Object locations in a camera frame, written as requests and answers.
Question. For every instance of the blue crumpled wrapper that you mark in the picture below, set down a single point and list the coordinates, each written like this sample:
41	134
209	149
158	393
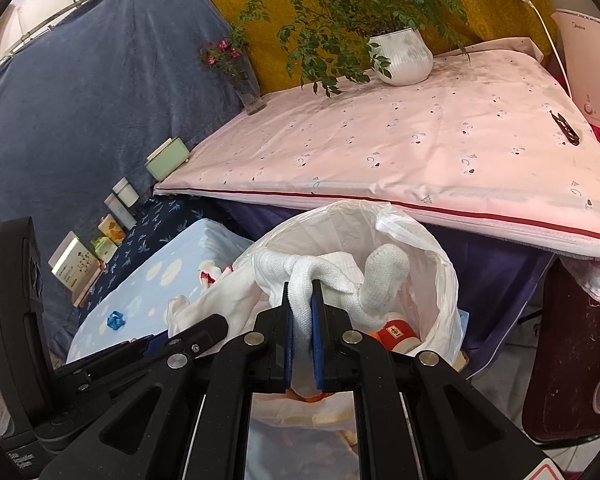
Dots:
115	321

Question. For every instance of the red paper cup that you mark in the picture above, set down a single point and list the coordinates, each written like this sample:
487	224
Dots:
397	335

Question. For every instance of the white tube bottle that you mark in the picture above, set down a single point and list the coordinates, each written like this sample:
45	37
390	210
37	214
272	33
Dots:
121	212

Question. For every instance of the white crumpled fabric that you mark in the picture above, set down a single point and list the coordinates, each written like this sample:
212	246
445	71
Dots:
597	277

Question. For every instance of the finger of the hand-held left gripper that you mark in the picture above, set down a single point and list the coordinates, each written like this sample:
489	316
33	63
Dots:
200	330
130	349

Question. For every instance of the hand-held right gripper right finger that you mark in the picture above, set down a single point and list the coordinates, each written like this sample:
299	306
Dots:
318	350

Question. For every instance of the yellow cloth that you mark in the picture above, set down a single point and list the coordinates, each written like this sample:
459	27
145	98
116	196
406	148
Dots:
485	15

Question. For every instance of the black clip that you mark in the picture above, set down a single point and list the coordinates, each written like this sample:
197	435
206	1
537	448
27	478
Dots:
565	130

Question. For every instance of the metal curtain rod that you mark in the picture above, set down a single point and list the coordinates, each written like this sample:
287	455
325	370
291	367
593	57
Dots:
40	22

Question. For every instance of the bin with white liner bag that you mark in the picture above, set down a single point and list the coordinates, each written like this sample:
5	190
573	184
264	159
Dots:
330	230

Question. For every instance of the small green packet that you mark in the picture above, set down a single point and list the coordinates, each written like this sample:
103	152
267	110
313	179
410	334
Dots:
103	250

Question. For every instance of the orange plastic bag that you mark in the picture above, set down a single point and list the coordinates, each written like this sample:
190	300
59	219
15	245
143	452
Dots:
310	400

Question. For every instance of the glass vase with pink flowers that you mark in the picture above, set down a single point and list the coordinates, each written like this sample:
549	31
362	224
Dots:
250	95

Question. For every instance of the white electric appliance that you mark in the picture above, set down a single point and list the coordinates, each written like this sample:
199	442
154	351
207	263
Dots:
585	55

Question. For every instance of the green tissue box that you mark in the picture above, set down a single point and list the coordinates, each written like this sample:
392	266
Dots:
166	162

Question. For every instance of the white jar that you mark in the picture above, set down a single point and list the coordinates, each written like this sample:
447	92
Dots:
126	192

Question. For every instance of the white printed card box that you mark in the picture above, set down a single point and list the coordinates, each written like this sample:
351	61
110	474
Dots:
75	262

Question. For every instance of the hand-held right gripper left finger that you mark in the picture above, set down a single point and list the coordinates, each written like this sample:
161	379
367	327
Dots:
289	350

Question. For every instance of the pink printed blanket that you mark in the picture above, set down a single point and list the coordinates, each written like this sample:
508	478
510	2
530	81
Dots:
405	150

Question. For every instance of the dark maroon chair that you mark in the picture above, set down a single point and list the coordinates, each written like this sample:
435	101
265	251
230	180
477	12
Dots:
565	360

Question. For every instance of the dark blue floral cloth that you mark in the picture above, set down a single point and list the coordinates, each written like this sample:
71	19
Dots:
150	230

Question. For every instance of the white stained cloth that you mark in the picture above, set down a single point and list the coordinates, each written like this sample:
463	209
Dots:
220	300

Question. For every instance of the green plant in white pot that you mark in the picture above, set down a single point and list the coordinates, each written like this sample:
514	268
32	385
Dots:
400	55

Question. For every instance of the grey-blue curtain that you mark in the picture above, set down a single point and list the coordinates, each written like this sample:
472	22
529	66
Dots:
105	85

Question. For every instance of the small orange patterned box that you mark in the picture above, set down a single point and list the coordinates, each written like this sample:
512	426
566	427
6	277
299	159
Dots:
111	230

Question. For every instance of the white sock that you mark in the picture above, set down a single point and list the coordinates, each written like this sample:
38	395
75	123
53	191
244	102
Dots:
380	280

